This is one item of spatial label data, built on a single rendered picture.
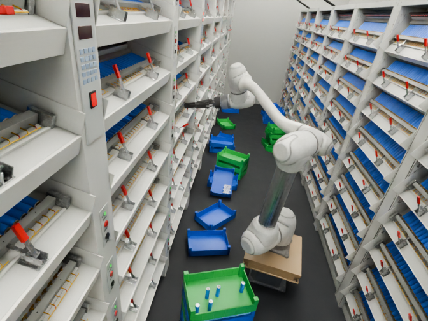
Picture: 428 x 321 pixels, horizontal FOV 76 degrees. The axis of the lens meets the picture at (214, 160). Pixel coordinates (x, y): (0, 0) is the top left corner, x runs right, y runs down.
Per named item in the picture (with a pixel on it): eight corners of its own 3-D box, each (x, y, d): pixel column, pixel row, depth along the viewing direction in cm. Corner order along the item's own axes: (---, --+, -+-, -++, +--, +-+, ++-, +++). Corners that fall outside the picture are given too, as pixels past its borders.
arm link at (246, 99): (231, 103, 179) (228, 85, 170) (255, 100, 177) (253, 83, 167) (230, 113, 172) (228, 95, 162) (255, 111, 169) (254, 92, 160)
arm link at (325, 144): (311, 120, 141) (295, 123, 133) (342, 135, 130) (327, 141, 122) (302, 142, 148) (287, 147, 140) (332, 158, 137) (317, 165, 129)
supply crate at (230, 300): (241, 273, 139) (243, 262, 135) (255, 311, 122) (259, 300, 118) (182, 281, 131) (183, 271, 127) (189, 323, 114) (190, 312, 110)
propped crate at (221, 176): (230, 198, 262) (231, 193, 256) (209, 194, 263) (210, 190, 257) (234, 172, 279) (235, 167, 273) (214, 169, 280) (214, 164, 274)
